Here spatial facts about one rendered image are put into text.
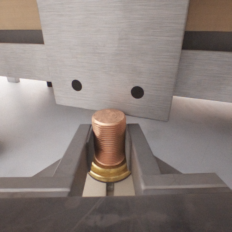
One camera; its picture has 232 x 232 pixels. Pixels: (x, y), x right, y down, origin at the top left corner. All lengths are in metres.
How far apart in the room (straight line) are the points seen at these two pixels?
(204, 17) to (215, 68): 0.07
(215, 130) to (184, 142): 0.09
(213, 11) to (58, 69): 0.18
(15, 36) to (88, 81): 0.21
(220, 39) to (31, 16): 0.26
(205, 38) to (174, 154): 0.18
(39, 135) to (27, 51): 0.17
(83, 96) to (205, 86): 0.13
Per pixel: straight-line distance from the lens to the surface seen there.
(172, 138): 0.34
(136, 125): 0.15
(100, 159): 0.16
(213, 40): 0.24
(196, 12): 0.23
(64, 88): 0.17
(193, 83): 0.20
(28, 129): 0.39
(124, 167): 0.16
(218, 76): 0.20
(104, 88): 0.15
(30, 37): 0.32
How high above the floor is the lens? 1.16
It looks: 29 degrees up
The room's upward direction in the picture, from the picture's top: 180 degrees counter-clockwise
